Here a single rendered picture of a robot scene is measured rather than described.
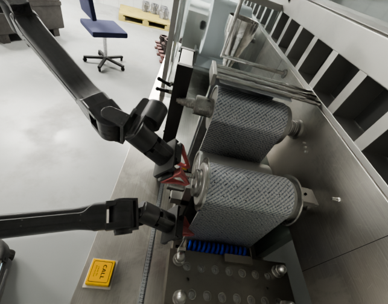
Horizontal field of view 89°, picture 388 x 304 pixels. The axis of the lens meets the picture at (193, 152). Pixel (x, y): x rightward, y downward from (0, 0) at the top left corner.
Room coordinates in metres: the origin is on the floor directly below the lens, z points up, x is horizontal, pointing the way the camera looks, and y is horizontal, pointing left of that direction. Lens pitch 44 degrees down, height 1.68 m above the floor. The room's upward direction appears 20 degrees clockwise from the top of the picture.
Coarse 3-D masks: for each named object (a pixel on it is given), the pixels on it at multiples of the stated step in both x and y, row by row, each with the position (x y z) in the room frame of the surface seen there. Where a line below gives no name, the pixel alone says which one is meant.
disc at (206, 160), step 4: (204, 160) 0.40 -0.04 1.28; (208, 160) 0.37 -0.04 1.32; (208, 164) 0.35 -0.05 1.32; (208, 168) 0.34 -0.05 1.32; (208, 172) 0.33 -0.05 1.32; (208, 176) 0.32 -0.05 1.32; (208, 180) 0.31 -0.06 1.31; (208, 184) 0.30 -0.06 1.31; (208, 188) 0.29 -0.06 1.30; (204, 192) 0.29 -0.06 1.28; (204, 196) 0.28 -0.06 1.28; (204, 200) 0.28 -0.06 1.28; (200, 204) 0.28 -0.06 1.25; (196, 208) 0.29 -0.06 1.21; (200, 208) 0.27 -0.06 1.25
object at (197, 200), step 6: (204, 168) 0.35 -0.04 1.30; (204, 174) 0.33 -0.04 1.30; (204, 180) 0.32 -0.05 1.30; (204, 186) 0.30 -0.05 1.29; (294, 186) 0.40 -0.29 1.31; (294, 192) 0.38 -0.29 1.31; (198, 198) 0.30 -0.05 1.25; (294, 198) 0.37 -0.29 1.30; (198, 204) 0.29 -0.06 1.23; (294, 204) 0.35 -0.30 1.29; (294, 210) 0.35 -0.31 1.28; (288, 216) 0.34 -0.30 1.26
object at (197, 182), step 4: (196, 172) 0.35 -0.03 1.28; (200, 172) 0.35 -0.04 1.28; (196, 176) 0.34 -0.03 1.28; (200, 176) 0.34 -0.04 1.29; (192, 180) 0.35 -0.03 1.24; (196, 180) 0.32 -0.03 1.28; (200, 180) 0.33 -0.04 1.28; (192, 184) 0.34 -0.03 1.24; (196, 184) 0.31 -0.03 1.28; (200, 184) 0.32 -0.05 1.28; (192, 188) 0.32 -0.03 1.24; (196, 188) 0.31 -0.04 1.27; (200, 188) 0.31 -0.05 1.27; (192, 192) 0.31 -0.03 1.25; (196, 192) 0.30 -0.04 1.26; (192, 196) 0.31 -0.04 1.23; (196, 196) 0.31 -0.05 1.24
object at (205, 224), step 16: (192, 224) 0.28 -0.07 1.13; (208, 224) 0.29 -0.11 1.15; (224, 224) 0.30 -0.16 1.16; (240, 224) 0.31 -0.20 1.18; (256, 224) 0.32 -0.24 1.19; (192, 240) 0.29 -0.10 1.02; (208, 240) 0.30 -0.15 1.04; (224, 240) 0.31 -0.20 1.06; (240, 240) 0.32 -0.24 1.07; (256, 240) 0.33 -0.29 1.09
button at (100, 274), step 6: (96, 264) 0.15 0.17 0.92; (102, 264) 0.16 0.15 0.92; (108, 264) 0.16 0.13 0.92; (114, 264) 0.17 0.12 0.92; (90, 270) 0.13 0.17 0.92; (96, 270) 0.14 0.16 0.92; (102, 270) 0.14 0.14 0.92; (108, 270) 0.15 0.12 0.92; (90, 276) 0.12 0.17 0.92; (96, 276) 0.12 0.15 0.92; (102, 276) 0.13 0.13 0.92; (108, 276) 0.13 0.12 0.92; (90, 282) 0.10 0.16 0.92; (96, 282) 0.11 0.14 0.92; (102, 282) 0.11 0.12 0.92; (108, 282) 0.12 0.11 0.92
